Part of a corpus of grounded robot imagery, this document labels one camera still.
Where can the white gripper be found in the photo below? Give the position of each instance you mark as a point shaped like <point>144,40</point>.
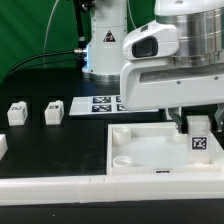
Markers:
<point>156,84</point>

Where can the white square tabletop part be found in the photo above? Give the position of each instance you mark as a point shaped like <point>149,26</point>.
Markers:
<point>155,148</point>

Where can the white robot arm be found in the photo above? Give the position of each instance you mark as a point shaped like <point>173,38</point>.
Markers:
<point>176,60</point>

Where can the white sheet with AprilTags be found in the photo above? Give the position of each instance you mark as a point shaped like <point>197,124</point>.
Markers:
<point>91,105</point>

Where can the white L-shaped obstacle fence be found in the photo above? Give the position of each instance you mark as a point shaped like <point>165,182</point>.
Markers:
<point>102,188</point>

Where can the white block left edge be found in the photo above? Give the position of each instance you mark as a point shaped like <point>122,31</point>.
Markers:
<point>3,145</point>

